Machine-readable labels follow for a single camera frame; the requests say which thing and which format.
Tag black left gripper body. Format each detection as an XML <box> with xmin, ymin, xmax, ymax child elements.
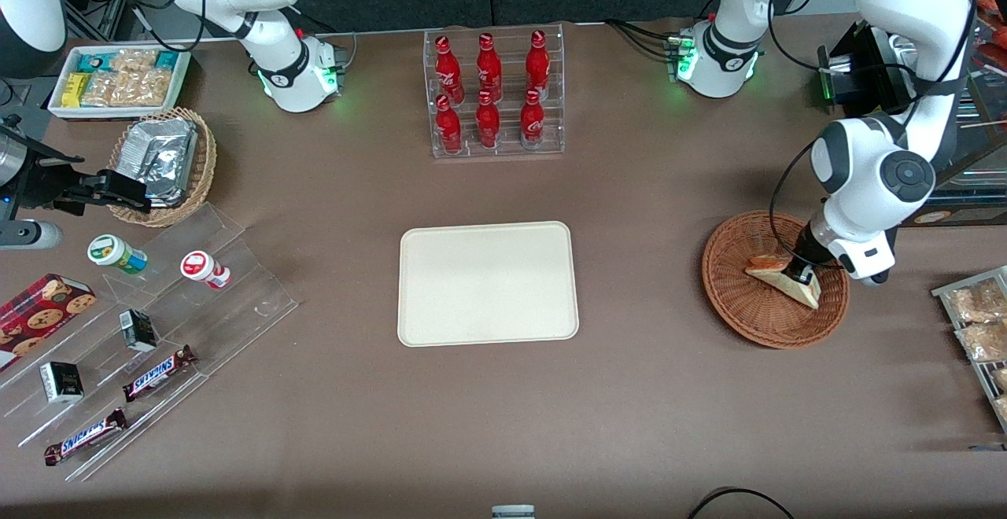
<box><xmin>789</xmin><ymin>221</ymin><xmax>828</xmax><ymax>266</ymax></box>

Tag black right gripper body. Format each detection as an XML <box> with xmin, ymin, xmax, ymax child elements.
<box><xmin>14</xmin><ymin>140</ymin><xmax>89</xmax><ymax>215</ymax></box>

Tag triangular sandwich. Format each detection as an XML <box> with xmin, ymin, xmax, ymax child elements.
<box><xmin>744</xmin><ymin>255</ymin><xmax>822</xmax><ymax>310</ymax></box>

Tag brown wicker basket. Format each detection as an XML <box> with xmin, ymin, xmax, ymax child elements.
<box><xmin>702</xmin><ymin>211</ymin><xmax>850</xmax><ymax>349</ymax></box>

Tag white snack tray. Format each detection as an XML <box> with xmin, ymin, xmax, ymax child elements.
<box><xmin>47</xmin><ymin>45</ymin><xmax>192</xmax><ymax>121</ymax></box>

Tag light wicker basket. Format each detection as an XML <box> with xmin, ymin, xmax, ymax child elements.
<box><xmin>108</xmin><ymin>107</ymin><xmax>218</xmax><ymax>228</ymax></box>

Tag cream plastic tray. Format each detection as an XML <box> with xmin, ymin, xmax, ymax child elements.
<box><xmin>397</xmin><ymin>221</ymin><xmax>581</xmax><ymax>348</ymax></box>

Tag silver foil packet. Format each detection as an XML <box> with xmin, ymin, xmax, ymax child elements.
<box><xmin>118</xmin><ymin>116</ymin><xmax>199</xmax><ymax>207</ymax></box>

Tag green lid drink cup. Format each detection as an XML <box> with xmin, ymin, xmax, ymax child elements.
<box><xmin>87</xmin><ymin>234</ymin><xmax>149</xmax><ymax>276</ymax></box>

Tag yellow snack packet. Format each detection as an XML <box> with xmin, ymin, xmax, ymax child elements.
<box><xmin>61</xmin><ymin>72</ymin><xmax>91</xmax><ymax>109</ymax></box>

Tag clear cracker bag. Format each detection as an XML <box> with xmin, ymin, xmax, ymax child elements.
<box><xmin>83</xmin><ymin>49</ymin><xmax>172</xmax><ymax>108</ymax></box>

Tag red lid drink cup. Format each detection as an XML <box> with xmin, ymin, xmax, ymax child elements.
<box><xmin>180</xmin><ymin>250</ymin><xmax>231</xmax><ymax>290</ymax></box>

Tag small black carton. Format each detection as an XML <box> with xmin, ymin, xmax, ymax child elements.
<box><xmin>39</xmin><ymin>361</ymin><xmax>85</xmax><ymax>404</ymax></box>
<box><xmin>118</xmin><ymin>308</ymin><xmax>159</xmax><ymax>353</ymax></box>

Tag red plaid cookie box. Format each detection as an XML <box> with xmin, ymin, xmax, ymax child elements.
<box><xmin>0</xmin><ymin>273</ymin><xmax>98</xmax><ymax>372</ymax></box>

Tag black hot food display case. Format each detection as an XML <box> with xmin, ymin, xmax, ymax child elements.
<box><xmin>817</xmin><ymin>0</ymin><xmax>1007</xmax><ymax>229</ymax></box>

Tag clear bag of pastries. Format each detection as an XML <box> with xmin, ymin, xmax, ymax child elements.
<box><xmin>954</xmin><ymin>320</ymin><xmax>1007</xmax><ymax>363</ymax></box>
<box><xmin>946</xmin><ymin>278</ymin><xmax>1007</xmax><ymax>324</ymax></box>

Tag clear acrylic stepped stand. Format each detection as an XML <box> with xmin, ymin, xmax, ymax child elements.
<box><xmin>0</xmin><ymin>203</ymin><xmax>300</xmax><ymax>482</ymax></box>

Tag brown Snickers bar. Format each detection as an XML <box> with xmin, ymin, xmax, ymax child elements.
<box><xmin>43</xmin><ymin>407</ymin><xmax>128</xmax><ymax>466</ymax></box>
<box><xmin>122</xmin><ymin>344</ymin><xmax>197</xmax><ymax>403</ymax></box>

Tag red cola bottle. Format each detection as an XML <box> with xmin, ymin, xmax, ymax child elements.
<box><xmin>475</xmin><ymin>33</ymin><xmax>504</xmax><ymax>103</ymax></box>
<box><xmin>519</xmin><ymin>89</ymin><xmax>546</xmax><ymax>149</ymax></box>
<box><xmin>434</xmin><ymin>35</ymin><xmax>466</xmax><ymax>105</ymax></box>
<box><xmin>525</xmin><ymin>30</ymin><xmax>551</xmax><ymax>101</ymax></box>
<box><xmin>475</xmin><ymin>91</ymin><xmax>502</xmax><ymax>149</ymax></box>
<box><xmin>435</xmin><ymin>94</ymin><xmax>464</xmax><ymax>155</ymax></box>

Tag clear acrylic bottle rack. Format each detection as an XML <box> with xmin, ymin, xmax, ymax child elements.
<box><xmin>423</xmin><ymin>23</ymin><xmax>566</xmax><ymax>160</ymax></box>

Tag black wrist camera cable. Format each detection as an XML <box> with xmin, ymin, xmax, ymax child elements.
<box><xmin>767</xmin><ymin>0</ymin><xmax>976</xmax><ymax>270</ymax></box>

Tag grey wire snack tray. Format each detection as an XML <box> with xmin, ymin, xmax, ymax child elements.
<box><xmin>931</xmin><ymin>266</ymin><xmax>1007</xmax><ymax>433</ymax></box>

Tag black table cable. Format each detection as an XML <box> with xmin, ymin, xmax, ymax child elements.
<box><xmin>687</xmin><ymin>487</ymin><xmax>795</xmax><ymax>519</ymax></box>

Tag black arm base cables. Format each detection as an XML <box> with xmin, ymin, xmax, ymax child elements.
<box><xmin>604</xmin><ymin>19</ymin><xmax>682</xmax><ymax>61</ymax></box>

